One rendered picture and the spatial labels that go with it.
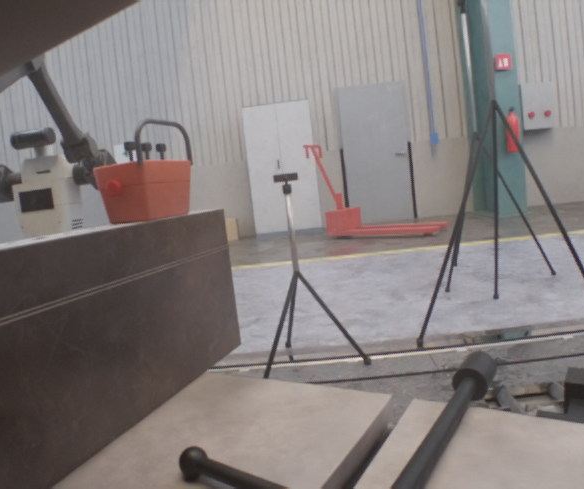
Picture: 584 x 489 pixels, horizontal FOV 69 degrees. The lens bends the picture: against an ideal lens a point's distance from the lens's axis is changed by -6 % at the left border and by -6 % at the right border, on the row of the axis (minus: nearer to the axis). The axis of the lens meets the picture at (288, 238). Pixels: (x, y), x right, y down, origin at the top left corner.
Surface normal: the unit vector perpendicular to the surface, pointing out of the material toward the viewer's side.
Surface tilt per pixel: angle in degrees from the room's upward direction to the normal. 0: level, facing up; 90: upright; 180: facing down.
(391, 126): 90
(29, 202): 90
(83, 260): 90
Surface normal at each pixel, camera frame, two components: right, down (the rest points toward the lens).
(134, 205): -0.34, 0.26
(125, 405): 0.92, -0.06
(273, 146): -0.06, 0.12
